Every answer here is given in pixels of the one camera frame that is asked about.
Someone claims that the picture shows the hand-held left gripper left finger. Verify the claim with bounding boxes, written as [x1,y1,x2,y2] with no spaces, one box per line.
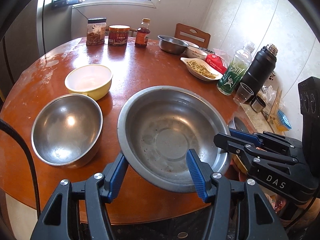
[30,152,129,240]

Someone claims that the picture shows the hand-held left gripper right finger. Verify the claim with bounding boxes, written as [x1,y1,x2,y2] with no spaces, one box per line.
[186,149,289,240]

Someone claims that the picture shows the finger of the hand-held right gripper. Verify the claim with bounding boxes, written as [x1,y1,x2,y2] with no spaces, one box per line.
[229,128,295,154]
[214,133,299,167]

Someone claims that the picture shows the small round steel plate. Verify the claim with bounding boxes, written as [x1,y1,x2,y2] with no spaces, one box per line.
[227,116,248,133]

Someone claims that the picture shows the wide steel basin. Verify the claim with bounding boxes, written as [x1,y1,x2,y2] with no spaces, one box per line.
[117,86,232,193]

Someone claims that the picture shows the deep steel bowl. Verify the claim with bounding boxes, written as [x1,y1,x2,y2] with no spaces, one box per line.
[31,93,103,168]

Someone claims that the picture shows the yellow ceramic bowl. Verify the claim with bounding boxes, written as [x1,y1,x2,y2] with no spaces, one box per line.
[64,64,113,101]

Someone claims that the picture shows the person's right hand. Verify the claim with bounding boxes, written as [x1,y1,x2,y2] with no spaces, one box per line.
[287,196,320,230]

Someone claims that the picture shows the pink cloth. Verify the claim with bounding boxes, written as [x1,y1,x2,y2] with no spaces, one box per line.
[271,195,287,213]

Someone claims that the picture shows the steel thermos lid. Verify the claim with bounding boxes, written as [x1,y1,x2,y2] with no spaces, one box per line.
[251,95,267,113]

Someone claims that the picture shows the clear plastic cup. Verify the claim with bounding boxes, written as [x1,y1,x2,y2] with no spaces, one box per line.
[233,82,254,104]

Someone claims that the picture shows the wooden clips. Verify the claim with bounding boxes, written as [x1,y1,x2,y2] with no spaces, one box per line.
[267,87,283,124]

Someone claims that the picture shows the blue paper liners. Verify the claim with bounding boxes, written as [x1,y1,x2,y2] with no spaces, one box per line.
[276,109,292,130]

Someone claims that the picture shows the green label plastic bottle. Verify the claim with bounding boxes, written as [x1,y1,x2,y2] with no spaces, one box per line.
[216,41,255,96]

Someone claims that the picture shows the black thermos flask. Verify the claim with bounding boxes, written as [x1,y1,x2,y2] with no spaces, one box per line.
[240,44,278,98]

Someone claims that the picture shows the red tissue packet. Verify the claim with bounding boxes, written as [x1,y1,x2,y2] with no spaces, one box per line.
[204,49,232,73]

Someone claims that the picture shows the white oval dish with food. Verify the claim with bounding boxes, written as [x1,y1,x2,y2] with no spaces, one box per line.
[180,57,223,82]

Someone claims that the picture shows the white bowl with red food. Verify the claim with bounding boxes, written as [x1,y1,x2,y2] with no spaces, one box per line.
[187,46,208,60]

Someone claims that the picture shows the small steel bowl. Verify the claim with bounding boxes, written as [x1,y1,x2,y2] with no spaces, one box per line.
[157,35,188,55]

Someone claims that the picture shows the wooden chair carved back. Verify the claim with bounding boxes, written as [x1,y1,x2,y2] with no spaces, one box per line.
[174,23,211,48]

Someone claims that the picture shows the red label jar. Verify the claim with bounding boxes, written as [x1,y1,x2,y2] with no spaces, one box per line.
[108,25,130,47]

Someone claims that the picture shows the brown sauce bottle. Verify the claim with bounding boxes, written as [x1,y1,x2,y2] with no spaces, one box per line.
[134,18,151,48]

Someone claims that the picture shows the clear jar black lid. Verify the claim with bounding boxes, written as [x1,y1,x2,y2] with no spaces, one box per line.
[86,17,107,46]

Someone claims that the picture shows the grey refrigerator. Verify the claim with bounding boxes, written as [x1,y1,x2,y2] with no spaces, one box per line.
[0,0,47,85]

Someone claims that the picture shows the black cable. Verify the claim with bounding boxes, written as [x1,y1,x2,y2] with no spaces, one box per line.
[0,119,42,220]

